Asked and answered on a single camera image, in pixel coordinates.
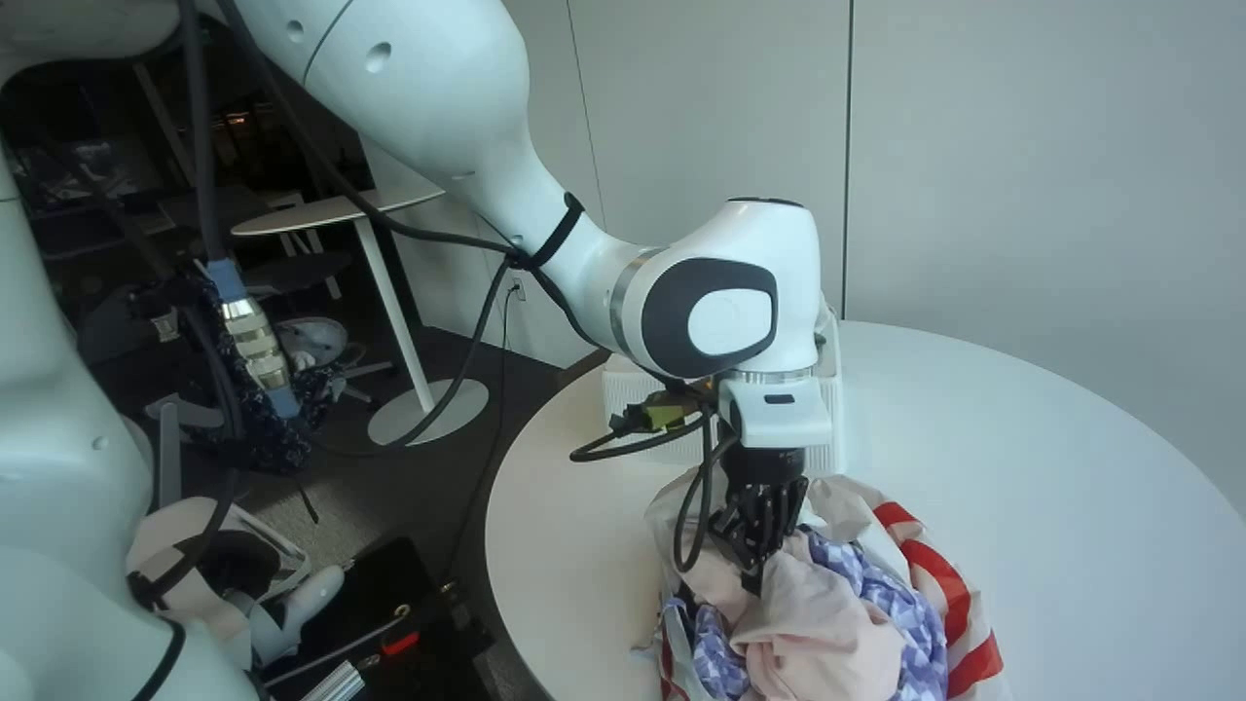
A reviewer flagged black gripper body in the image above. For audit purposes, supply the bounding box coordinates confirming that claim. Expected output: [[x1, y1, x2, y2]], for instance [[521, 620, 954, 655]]
[[706, 371, 836, 548]]

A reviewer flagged peach shirt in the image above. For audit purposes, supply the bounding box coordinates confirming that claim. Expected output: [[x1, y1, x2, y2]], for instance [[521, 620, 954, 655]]
[[734, 538, 902, 701]]

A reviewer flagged purple checkered shirt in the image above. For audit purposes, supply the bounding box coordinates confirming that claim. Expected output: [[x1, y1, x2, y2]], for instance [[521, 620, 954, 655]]
[[660, 534, 950, 701]]

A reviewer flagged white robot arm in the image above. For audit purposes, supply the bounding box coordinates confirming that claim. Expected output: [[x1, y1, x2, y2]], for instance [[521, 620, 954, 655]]
[[217, 0, 828, 548]]

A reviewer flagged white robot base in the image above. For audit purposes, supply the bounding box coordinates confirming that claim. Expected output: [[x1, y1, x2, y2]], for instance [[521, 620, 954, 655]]
[[0, 152, 266, 701]]

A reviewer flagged white red plastic bag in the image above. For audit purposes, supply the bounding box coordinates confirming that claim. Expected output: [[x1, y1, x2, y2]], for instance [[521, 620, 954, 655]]
[[647, 477, 1004, 701]]

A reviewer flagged small round side table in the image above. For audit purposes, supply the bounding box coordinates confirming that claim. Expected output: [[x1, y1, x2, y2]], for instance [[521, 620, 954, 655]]
[[229, 181, 494, 451]]

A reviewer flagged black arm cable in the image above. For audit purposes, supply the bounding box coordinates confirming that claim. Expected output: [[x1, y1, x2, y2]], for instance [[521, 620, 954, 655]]
[[179, 0, 734, 578]]

